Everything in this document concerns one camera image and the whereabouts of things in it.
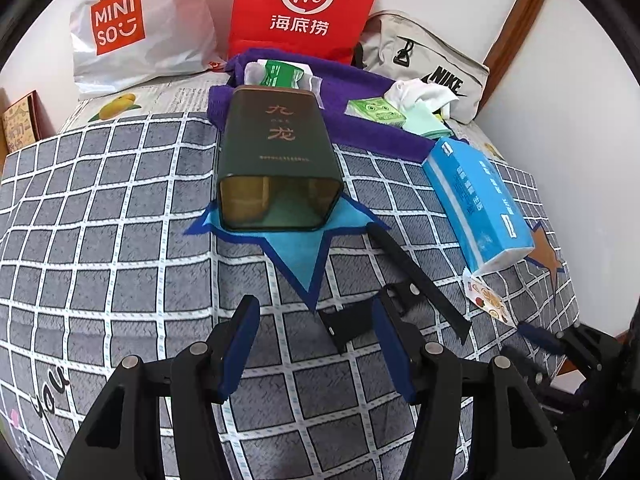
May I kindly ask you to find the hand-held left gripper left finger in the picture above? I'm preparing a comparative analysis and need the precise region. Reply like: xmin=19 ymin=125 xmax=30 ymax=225
xmin=60 ymin=294 xmax=262 ymax=480

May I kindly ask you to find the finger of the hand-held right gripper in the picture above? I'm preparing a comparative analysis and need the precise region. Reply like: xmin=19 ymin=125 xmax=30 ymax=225
xmin=500 ymin=344 xmax=556 ymax=401
xmin=517 ymin=321 xmax=581 ymax=361

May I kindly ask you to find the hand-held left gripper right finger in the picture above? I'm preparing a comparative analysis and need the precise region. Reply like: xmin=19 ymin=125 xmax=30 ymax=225
xmin=371 ymin=296 xmax=576 ymax=480

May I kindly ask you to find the blue tissue pack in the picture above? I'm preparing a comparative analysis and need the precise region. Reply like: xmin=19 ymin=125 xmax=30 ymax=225
xmin=421 ymin=137 xmax=536 ymax=277

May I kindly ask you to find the dark green tin box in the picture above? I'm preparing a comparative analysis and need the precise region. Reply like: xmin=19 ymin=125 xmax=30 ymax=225
xmin=216 ymin=86 xmax=344 ymax=234

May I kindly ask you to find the white cloth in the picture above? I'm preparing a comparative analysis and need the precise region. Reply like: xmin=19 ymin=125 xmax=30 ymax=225
xmin=384 ymin=79 xmax=458 ymax=113

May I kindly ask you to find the green and white packet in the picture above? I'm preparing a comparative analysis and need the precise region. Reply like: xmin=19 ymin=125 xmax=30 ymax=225
xmin=244 ymin=59 xmax=326 ymax=108

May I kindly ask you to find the green wet wipes packet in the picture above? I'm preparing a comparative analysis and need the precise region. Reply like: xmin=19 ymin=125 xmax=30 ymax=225
xmin=260 ymin=59 xmax=308 ymax=92

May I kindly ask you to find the cartoon print snack packet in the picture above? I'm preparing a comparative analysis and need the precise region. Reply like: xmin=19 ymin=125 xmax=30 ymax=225
xmin=462 ymin=267 xmax=518 ymax=328

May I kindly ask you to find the grey checked blanket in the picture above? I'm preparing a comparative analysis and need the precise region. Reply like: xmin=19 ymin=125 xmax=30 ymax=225
xmin=0 ymin=112 xmax=583 ymax=480

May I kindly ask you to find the light green folded cloth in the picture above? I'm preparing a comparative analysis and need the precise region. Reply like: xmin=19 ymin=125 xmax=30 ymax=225
xmin=400 ymin=102 xmax=455 ymax=140

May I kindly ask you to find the green cartoon tissue pack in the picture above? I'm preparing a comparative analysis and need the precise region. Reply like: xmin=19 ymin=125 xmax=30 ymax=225
xmin=347 ymin=97 xmax=407 ymax=128

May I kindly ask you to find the purple towel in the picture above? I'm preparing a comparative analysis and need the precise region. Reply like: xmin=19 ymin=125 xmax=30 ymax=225
xmin=207 ymin=47 xmax=436 ymax=163

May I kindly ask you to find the grey waist bag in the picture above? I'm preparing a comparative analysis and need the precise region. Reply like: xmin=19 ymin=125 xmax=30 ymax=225
xmin=356 ymin=9 xmax=491 ymax=125

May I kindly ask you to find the brown patterned box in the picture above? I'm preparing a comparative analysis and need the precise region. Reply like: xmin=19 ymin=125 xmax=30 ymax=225
xmin=0 ymin=90 xmax=43 ymax=153

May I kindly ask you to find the white plastic shopping bag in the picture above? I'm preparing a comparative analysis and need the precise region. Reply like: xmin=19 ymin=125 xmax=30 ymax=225
xmin=70 ymin=0 xmax=218 ymax=101

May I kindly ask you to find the red paper shopping bag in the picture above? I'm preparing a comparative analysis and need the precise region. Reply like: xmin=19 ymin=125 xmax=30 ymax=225
xmin=229 ymin=0 xmax=390 ymax=66

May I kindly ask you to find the black folding bracket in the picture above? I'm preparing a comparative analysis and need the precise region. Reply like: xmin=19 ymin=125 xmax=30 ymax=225
xmin=318 ymin=224 xmax=473 ymax=356

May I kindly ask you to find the brown wooden door frame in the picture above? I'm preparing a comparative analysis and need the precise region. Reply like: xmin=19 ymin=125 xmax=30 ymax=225
xmin=480 ymin=0 xmax=553 ymax=116

